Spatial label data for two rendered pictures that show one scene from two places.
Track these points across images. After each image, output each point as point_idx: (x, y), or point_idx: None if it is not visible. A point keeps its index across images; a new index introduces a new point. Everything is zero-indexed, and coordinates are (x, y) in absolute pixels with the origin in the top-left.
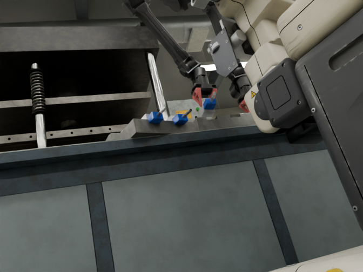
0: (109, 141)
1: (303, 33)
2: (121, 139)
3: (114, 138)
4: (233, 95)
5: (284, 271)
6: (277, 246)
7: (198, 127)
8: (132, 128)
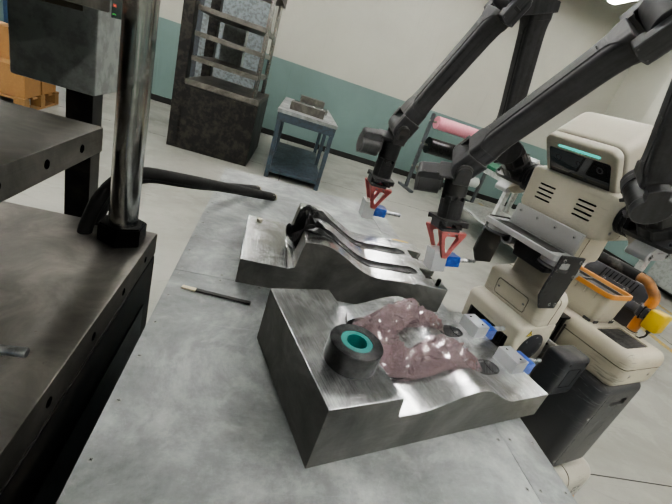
0: (542, 453)
1: (625, 381)
2: (530, 433)
3: (489, 404)
4: (364, 149)
5: None
6: None
7: (440, 304)
8: (534, 407)
